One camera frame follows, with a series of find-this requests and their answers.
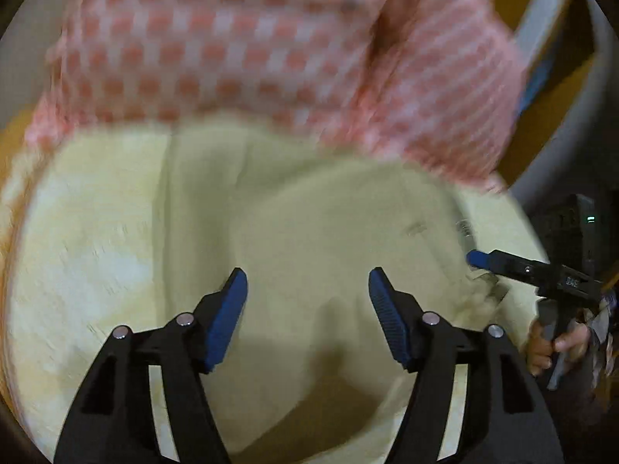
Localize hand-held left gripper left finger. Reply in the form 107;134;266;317
53;267;249;464

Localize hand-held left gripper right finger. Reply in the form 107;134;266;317
368;267;564;464

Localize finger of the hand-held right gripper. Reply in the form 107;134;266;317
465;249;557;285

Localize pale yellow pants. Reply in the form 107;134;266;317
0;112;552;464

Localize person's right forearm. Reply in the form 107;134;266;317
583;290;619;411

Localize person's right hand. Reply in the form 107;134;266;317
526;318;592;378

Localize white curved furniture edge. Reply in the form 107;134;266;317
508;0;612;204

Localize blue object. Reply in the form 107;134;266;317
518;51;556;119

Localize pink checkered cloth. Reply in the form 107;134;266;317
24;0;529;195

